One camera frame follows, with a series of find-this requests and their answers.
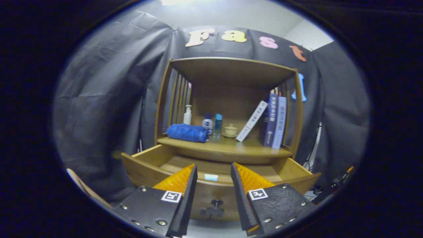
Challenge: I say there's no wooden countertop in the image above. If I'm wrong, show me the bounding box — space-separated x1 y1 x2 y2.
157 134 293 158

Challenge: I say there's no wooden drawer with black knob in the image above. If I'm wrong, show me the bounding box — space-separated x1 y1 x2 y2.
121 144 322 222

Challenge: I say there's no white bottle with blue cap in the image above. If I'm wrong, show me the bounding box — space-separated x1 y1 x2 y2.
202 114 213 135

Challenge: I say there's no pale lavender book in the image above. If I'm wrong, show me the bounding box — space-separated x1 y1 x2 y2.
272 96 287 149

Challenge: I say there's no black and orange tool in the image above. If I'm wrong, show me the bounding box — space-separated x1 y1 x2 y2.
311 165 356 204

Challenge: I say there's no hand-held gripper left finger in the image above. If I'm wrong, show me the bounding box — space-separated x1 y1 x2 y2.
114 164 198 238

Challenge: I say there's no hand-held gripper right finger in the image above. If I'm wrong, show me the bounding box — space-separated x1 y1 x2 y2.
230 162 318 237

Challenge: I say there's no wooden cabinet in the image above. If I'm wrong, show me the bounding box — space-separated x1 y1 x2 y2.
154 57 304 166

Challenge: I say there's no clear blue bottle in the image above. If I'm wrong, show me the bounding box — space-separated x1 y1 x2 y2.
213 113 223 138

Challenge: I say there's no white book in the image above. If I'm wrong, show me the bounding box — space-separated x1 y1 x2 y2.
236 100 268 142

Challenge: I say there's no beige lidded teacup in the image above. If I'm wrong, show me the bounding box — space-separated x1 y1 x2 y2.
222 124 238 139

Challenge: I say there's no rolled blue towel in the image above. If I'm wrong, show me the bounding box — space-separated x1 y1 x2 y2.
166 123 209 143

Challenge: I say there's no dark blue book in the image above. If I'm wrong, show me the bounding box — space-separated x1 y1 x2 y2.
259 93 279 147

